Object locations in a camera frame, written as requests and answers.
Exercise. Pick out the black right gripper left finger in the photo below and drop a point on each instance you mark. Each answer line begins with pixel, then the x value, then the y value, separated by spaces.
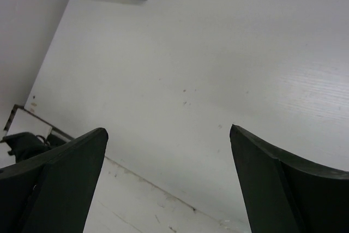
pixel 53 191

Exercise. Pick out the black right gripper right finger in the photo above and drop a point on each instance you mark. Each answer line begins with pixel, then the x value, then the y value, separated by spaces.
pixel 283 192

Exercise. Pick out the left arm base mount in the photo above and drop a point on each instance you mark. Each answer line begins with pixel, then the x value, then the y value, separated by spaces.
pixel 54 140

